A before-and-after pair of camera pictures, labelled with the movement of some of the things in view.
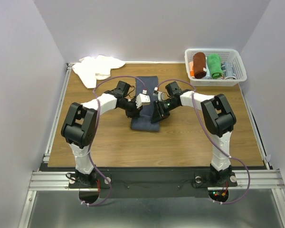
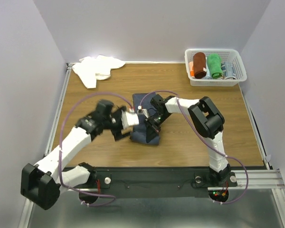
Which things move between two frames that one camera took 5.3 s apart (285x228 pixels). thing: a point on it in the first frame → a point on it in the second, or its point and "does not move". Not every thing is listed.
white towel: (90, 69) does not move
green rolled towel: (214, 63) does not move
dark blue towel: (144, 122) → (141, 102)
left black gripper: (134, 113) → (117, 134)
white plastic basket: (214, 67) does not move
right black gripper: (158, 112) → (151, 131)
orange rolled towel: (190, 64) does not move
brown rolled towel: (199, 62) does not move
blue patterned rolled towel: (228, 71) does not move
